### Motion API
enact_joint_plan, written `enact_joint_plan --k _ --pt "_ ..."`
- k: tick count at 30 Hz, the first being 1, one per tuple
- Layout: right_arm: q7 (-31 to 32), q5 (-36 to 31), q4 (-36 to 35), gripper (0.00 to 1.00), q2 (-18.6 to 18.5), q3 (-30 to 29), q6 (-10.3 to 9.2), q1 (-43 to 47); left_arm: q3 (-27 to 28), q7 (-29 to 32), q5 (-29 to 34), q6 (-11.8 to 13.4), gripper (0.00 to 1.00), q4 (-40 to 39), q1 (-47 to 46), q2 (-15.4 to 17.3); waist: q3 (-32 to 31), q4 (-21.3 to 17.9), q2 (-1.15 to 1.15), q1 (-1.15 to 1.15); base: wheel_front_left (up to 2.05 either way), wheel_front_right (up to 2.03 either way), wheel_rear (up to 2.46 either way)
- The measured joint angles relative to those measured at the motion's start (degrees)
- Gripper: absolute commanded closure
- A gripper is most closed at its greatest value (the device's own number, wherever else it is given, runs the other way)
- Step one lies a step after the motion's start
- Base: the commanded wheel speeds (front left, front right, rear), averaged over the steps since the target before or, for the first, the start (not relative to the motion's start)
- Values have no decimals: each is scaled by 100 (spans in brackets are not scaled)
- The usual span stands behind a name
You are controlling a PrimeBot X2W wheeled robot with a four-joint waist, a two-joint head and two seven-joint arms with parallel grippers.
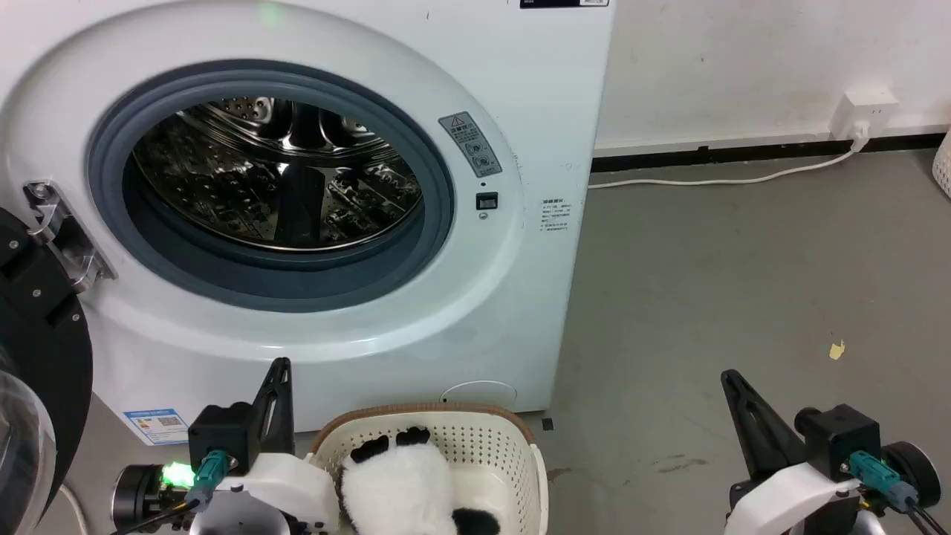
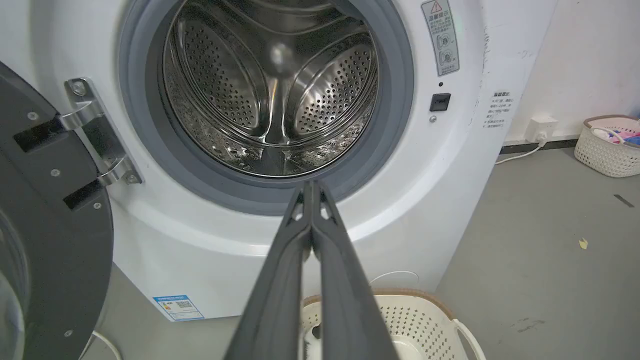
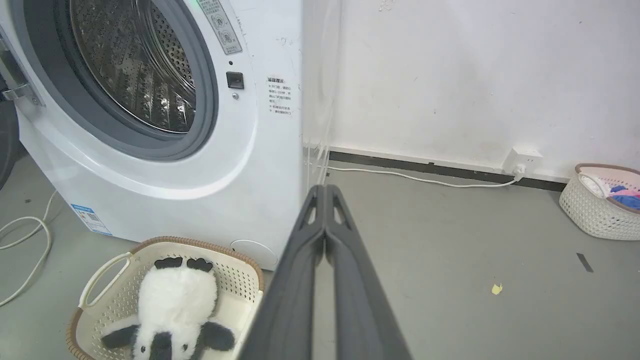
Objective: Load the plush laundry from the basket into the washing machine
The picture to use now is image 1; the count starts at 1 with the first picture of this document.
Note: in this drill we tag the round drain filter cover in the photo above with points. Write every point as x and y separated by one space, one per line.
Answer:
479 392

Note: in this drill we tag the black and white panda toy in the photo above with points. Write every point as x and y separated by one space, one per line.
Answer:
401 487

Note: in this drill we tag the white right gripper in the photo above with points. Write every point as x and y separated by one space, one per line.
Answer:
787 501

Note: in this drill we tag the blue energy label sticker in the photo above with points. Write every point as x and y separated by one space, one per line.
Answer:
157 425

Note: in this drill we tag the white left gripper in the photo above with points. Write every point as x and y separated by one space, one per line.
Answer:
297 483

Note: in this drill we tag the white front-load washing machine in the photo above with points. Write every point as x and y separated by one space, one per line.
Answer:
513 312

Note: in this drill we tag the white wall socket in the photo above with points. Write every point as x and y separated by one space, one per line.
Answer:
865 111

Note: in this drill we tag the white perforated plastic bin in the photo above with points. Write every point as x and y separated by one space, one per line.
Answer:
943 167

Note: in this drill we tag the black door latch socket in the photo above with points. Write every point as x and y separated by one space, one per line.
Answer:
487 200

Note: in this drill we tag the stainless steel washer drum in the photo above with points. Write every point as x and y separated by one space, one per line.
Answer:
245 178

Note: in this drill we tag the grey warning sticker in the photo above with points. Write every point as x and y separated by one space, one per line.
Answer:
469 143

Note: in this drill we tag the cream perforated laundry basket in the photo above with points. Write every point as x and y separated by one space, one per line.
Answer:
490 446

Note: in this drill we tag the yellow paper scrap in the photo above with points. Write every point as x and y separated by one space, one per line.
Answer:
837 350

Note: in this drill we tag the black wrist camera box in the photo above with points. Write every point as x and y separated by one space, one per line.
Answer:
843 435
223 435

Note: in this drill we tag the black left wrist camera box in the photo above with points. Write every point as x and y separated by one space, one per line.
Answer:
223 435

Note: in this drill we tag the small printed text label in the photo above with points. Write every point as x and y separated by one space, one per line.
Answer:
555 214

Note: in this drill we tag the black washer control panel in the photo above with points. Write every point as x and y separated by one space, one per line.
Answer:
565 3

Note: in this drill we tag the black baseboard strip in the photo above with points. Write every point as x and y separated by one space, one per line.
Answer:
706 154

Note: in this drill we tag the chrome door hinge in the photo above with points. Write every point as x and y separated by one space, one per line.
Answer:
68 241

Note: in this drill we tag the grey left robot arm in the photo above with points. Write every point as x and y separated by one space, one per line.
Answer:
238 520

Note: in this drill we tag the black round washer door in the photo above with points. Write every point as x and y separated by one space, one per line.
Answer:
37 327

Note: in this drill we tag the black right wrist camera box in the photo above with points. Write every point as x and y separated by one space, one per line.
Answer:
843 435

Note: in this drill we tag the grey rubber door gasket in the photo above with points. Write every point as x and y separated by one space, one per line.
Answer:
223 276

